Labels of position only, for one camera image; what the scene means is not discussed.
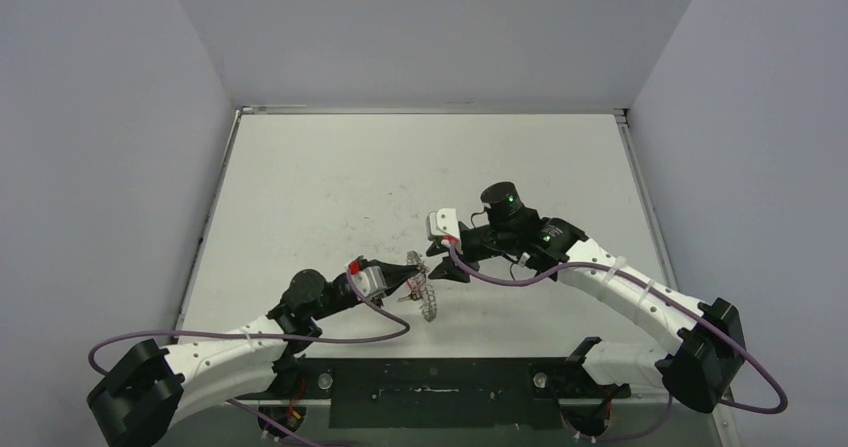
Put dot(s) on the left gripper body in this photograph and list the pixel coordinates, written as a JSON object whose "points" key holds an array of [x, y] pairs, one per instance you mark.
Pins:
{"points": [[339, 300]]}

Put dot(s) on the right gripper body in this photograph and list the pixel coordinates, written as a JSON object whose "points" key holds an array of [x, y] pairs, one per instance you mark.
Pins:
{"points": [[460, 250]]}

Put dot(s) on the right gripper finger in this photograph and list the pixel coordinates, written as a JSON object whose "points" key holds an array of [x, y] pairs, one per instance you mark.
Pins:
{"points": [[448, 270], [443, 245]]}

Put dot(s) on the metal key organizer disc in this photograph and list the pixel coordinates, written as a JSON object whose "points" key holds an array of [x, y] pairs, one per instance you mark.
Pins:
{"points": [[420, 288]]}

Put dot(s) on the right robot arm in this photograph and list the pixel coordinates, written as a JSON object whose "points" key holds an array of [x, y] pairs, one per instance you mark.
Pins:
{"points": [[696, 348]]}

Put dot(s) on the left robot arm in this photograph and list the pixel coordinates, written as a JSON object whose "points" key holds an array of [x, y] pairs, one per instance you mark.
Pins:
{"points": [[153, 387]]}

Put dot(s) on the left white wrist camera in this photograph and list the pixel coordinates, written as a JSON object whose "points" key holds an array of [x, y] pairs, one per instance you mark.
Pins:
{"points": [[366, 279]]}

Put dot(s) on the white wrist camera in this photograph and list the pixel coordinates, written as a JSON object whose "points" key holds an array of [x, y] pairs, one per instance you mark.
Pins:
{"points": [[442, 224], [366, 279]]}

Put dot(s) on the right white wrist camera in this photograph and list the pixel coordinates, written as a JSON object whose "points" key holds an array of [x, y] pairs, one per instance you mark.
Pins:
{"points": [[442, 224]]}

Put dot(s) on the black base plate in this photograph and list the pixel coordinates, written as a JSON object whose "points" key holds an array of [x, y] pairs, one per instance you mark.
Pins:
{"points": [[361, 409]]}

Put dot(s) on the aluminium frame rail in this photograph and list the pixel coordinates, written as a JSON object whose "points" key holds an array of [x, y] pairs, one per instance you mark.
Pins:
{"points": [[318, 378]]}

